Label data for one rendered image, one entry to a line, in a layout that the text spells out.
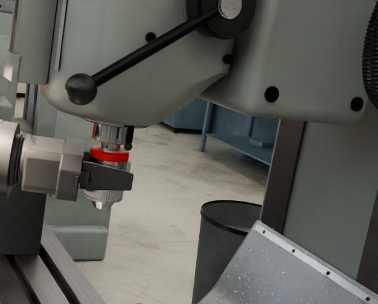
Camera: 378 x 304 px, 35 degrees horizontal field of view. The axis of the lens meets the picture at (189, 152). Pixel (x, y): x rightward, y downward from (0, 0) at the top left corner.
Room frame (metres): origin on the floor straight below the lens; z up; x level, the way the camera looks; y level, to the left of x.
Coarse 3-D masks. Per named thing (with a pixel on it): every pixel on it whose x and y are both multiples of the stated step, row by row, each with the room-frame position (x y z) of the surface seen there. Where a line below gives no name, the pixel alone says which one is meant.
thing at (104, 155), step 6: (90, 150) 0.69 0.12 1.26; (96, 150) 0.68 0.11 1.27; (102, 150) 0.68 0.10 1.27; (120, 150) 0.70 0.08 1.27; (96, 156) 0.68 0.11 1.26; (102, 156) 0.67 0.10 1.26; (108, 156) 0.67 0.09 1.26; (114, 156) 0.68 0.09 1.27; (120, 156) 0.68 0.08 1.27; (126, 156) 0.69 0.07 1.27
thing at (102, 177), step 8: (88, 168) 0.66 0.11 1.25; (96, 168) 0.66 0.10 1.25; (104, 168) 0.67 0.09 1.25; (112, 168) 0.67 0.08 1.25; (80, 176) 0.65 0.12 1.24; (88, 176) 0.66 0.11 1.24; (96, 176) 0.66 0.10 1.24; (104, 176) 0.67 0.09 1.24; (112, 176) 0.67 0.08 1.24; (120, 176) 0.67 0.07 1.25; (128, 176) 0.67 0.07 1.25; (80, 184) 0.66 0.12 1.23; (88, 184) 0.66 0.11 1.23; (96, 184) 0.66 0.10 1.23; (104, 184) 0.67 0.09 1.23; (112, 184) 0.67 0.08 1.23; (120, 184) 0.67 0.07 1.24; (128, 184) 0.67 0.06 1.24
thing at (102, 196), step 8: (96, 160) 0.68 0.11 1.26; (120, 168) 0.68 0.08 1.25; (88, 192) 0.68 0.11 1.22; (96, 192) 0.68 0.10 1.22; (104, 192) 0.67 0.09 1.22; (112, 192) 0.68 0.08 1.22; (120, 192) 0.69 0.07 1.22; (96, 200) 0.67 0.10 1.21; (104, 200) 0.68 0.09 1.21; (112, 200) 0.68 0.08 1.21; (120, 200) 0.69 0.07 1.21
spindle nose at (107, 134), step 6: (96, 126) 0.68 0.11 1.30; (102, 126) 0.68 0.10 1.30; (108, 126) 0.67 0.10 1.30; (96, 132) 0.68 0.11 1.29; (102, 132) 0.68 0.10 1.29; (108, 132) 0.67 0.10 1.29; (114, 132) 0.67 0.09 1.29; (120, 132) 0.68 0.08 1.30; (126, 132) 0.68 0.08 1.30; (96, 138) 0.68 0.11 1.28; (102, 138) 0.68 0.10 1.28; (108, 138) 0.67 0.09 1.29; (114, 138) 0.67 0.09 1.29; (120, 138) 0.68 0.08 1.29; (120, 144) 0.68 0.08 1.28
